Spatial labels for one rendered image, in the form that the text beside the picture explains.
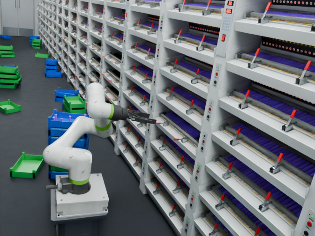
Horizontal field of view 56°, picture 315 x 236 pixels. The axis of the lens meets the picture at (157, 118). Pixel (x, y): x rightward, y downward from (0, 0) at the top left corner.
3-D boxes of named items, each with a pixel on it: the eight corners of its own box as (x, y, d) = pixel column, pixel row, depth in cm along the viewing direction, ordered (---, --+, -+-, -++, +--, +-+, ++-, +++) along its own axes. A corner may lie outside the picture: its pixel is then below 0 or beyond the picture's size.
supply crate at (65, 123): (48, 126, 237) (48, 117, 234) (54, 117, 256) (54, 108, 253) (86, 129, 240) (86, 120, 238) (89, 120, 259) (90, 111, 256)
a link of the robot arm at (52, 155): (38, 167, 177) (77, 126, 224) (64, 173, 175) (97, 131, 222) (37, 149, 171) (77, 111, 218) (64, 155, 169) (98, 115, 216)
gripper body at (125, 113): (115, 116, 182) (129, 118, 187) (120, 121, 175) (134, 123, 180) (119, 105, 180) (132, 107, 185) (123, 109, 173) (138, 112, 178)
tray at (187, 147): (196, 162, 178) (195, 149, 173) (153, 123, 228) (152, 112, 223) (224, 150, 184) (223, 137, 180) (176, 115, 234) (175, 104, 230)
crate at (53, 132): (48, 136, 240) (48, 126, 237) (54, 126, 258) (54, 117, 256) (86, 138, 243) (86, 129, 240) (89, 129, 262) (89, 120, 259)
